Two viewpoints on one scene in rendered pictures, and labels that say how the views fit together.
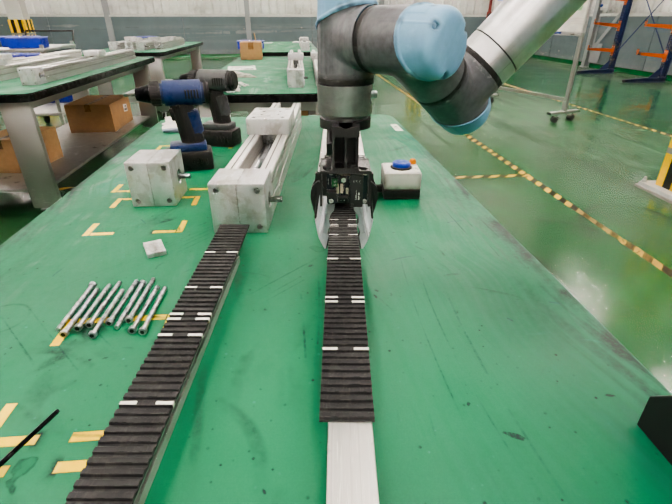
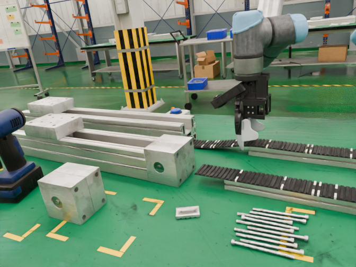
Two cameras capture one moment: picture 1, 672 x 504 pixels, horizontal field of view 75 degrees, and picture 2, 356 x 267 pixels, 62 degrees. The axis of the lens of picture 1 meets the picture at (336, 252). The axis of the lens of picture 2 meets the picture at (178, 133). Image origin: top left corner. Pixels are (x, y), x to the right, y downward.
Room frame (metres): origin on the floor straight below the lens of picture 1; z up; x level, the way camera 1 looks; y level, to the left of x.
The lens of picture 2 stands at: (0.39, 0.75, 1.17)
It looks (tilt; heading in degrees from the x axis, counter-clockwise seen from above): 21 degrees down; 302
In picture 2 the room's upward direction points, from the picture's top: 7 degrees counter-clockwise
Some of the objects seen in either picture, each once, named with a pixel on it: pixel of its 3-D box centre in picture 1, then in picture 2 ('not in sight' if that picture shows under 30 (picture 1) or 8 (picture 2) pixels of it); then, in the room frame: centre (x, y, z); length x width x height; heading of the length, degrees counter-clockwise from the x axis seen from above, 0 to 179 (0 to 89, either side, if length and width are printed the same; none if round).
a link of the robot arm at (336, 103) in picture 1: (347, 101); (248, 65); (0.63, -0.02, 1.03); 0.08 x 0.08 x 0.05
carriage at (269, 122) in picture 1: (272, 125); (54, 129); (1.23, 0.18, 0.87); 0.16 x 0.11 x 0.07; 0
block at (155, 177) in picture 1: (163, 177); (77, 189); (0.92, 0.37, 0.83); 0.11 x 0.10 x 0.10; 94
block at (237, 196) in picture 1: (249, 200); (172, 157); (0.78, 0.16, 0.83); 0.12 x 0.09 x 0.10; 90
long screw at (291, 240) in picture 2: (105, 302); (263, 234); (0.50, 0.32, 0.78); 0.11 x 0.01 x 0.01; 4
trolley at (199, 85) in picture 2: not in sight; (215, 67); (1.95, -2.92, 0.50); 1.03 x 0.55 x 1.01; 17
